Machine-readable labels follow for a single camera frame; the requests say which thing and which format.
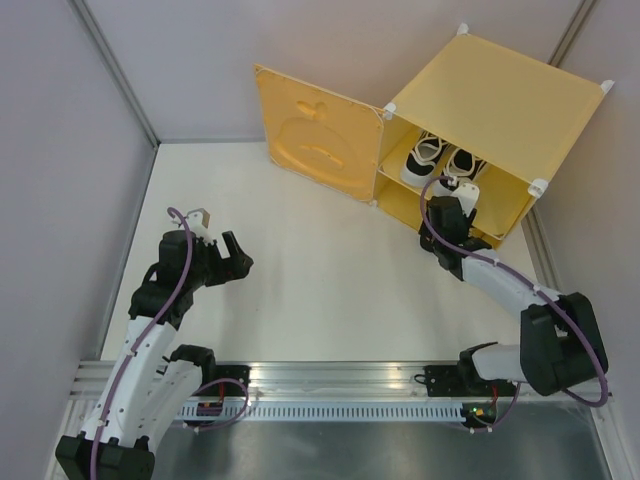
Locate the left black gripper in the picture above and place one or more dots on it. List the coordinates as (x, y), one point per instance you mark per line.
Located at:
(236, 267)

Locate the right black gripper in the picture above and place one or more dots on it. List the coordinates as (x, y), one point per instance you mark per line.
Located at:
(469, 220)

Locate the white black sneaker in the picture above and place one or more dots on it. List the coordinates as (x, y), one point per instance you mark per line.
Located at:
(461, 167)
(422, 159)

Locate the yellow cabinet door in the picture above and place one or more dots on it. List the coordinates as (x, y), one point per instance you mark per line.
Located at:
(324, 136)

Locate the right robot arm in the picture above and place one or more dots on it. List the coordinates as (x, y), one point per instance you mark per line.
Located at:
(560, 345)

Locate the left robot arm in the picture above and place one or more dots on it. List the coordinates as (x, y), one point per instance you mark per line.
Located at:
(148, 384)

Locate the yellow plastic shoe cabinet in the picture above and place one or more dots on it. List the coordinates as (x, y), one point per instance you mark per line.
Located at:
(518, 115)

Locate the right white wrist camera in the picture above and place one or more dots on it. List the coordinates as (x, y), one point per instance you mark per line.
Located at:
(466, 192)

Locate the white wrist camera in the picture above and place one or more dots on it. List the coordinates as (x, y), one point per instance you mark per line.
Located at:
(197, 221)
(466, 192)

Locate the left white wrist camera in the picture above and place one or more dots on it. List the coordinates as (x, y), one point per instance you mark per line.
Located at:
(197, 221)

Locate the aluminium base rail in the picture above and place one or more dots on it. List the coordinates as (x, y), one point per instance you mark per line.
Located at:
(335, 381)

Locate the white slotted cable duct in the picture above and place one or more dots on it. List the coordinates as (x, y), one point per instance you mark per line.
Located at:
(446, 412)

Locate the right aluminium corner post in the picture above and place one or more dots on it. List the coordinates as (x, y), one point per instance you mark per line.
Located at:
(571, 33)

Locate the aluminium corner post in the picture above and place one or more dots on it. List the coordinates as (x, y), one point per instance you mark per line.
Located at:
(88, 21)
(571, 33)

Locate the left aluminium corner post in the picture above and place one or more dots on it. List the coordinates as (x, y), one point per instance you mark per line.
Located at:
(88, 21)

